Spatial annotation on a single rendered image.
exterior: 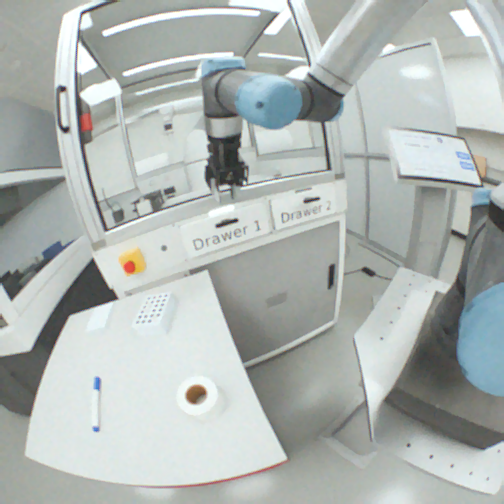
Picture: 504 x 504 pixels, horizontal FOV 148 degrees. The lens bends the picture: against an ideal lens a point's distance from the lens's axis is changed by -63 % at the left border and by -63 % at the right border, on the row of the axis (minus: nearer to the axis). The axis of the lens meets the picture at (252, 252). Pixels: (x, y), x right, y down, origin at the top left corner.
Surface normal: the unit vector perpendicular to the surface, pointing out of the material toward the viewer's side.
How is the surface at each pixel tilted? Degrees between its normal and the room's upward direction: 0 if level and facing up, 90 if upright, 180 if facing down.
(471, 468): 0
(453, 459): 0
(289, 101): 124
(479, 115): 90
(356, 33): 107
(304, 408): 0
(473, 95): 90
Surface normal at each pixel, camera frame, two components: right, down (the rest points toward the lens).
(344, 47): -0.59, 0.68
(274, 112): 0.56, 0.73
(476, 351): -0.78, 0.51
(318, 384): -0.18, -0.87
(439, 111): -0.94, 0.29
